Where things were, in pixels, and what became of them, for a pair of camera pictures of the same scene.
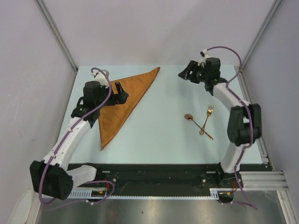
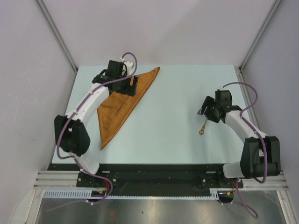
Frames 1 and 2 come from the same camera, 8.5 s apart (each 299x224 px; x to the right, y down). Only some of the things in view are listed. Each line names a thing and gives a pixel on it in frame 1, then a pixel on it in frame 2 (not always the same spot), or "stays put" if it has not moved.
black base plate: [164, 177] stays put
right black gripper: [184, 74] → [209, 101]
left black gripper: [121, 95] → [132, 91]
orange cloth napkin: [111, 118] stays put
